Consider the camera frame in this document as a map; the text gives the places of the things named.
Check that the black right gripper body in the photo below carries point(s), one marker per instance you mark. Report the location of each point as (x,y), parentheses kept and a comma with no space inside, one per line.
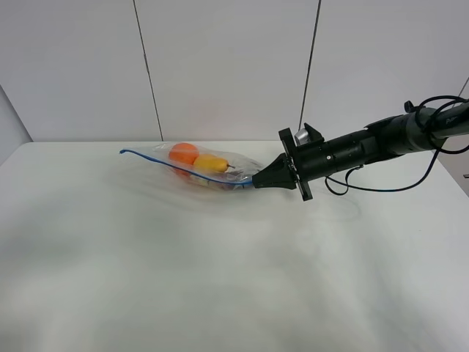
(293,155)

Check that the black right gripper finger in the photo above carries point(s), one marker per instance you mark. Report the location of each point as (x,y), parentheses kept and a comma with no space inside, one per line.
(278,174)

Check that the clear zip bag blue zipper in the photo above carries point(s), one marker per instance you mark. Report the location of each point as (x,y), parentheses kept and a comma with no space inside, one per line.
(237,177)

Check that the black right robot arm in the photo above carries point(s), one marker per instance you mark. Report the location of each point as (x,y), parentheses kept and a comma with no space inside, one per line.
(308,156)

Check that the yellow pear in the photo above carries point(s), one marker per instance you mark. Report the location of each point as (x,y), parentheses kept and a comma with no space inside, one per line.
(211,163)

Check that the orange fruit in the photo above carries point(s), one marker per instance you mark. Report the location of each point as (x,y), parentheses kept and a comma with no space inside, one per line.
(184,153)

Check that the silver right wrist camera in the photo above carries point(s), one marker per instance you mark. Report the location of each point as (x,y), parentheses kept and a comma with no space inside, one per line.
(302,137)

